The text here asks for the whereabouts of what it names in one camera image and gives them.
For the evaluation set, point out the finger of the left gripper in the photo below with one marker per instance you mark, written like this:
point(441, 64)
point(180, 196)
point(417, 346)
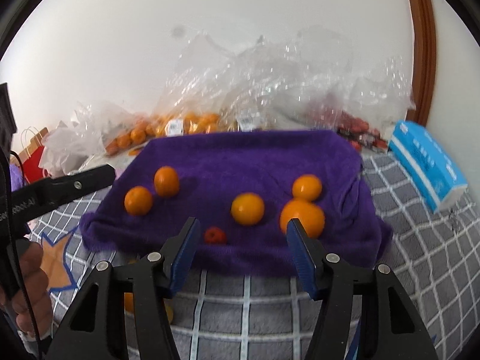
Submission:
point(44, 196)

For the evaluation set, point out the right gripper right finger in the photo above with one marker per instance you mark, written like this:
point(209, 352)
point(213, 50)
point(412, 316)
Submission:
point(307, 254)

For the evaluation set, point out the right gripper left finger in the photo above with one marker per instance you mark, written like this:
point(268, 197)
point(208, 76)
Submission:
point(178, 253)

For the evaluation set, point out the small red tomato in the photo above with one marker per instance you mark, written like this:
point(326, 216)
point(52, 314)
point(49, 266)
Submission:
point(215, 236)

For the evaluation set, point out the orange tangerine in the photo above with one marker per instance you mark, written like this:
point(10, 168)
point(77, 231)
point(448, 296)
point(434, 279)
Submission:
point(138, 201)
point(166, 182)
point(247, 209)
point(311, 216)
point(307, 187)

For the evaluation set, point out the large orange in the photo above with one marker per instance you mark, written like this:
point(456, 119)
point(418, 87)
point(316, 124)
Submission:
point(129, 302)

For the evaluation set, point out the bag of red fruits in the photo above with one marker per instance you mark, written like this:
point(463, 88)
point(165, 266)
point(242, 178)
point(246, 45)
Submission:
point(360, 134)

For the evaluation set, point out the left hand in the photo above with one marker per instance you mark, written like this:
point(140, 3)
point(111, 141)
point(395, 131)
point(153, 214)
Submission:
point(36, 282)

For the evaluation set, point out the red paper shopping bag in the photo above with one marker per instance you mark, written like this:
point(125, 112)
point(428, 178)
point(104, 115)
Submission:
point(30, 155)

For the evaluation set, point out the yellow green small fruit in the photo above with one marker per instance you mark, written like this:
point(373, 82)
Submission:
point(169, 312)

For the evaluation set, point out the white plastic bag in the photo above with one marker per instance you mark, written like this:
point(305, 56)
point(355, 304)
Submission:
point(67, 148)

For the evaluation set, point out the purple towel covered tray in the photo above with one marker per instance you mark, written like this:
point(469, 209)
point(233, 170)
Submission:
point(239, 183)

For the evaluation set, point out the clear bag of tangerines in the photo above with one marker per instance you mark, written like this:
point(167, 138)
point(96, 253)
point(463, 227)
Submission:
point(108, 129)

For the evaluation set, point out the grey checkered table cloth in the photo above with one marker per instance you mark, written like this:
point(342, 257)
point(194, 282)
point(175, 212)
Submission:
point(416, 302)

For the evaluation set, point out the blue tissue pack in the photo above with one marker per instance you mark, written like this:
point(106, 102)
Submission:
point(437, 177)

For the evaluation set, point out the large clear plastic bag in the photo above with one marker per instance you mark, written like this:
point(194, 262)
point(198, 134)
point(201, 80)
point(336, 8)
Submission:
point(306, 82)

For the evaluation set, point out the brown wooden door frame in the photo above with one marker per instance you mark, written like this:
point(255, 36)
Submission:
point(424, 59)

